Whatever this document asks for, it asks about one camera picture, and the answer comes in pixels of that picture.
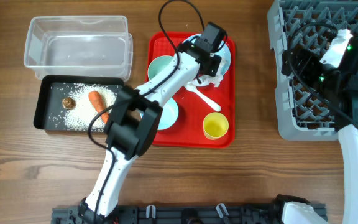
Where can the orange carrot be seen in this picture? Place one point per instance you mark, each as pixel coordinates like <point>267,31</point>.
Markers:
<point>96,100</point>

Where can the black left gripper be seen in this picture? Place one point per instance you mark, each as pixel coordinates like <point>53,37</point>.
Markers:
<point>215,66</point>

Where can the yellow cup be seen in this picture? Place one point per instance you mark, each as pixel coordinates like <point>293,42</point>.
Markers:
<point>215,125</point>

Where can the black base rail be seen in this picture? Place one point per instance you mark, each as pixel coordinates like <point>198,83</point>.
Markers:
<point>248,213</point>

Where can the grey dishwasher rack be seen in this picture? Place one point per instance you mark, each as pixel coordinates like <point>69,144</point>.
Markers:
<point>302,117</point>

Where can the white tissue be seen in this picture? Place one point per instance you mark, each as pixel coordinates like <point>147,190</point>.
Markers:
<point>205,80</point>

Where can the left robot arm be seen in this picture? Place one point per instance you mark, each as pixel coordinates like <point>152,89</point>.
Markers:
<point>134,118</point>

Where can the green bowl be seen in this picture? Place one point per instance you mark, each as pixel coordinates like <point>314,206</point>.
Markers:
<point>157,65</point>

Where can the red plastic tray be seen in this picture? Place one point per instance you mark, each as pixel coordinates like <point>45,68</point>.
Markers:
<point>187,131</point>

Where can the brown food scrap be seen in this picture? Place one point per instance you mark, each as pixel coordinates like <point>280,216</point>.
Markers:
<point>68,103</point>

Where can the white rice pile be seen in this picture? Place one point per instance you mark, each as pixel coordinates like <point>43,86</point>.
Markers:
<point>80,116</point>

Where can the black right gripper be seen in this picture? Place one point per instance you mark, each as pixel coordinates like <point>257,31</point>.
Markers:
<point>309,60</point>

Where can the light blue bowl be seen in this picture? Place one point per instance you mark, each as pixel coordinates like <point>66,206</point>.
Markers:
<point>169,115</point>

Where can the clear plastic bin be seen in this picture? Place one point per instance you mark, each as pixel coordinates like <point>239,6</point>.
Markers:
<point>90,46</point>

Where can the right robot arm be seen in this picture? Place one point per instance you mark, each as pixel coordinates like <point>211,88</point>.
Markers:
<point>334,80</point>

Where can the white plastic spoon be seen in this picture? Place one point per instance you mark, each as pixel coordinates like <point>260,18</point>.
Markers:
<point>208,101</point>

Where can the black waste tray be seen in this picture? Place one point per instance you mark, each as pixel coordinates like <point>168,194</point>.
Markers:
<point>50,113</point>

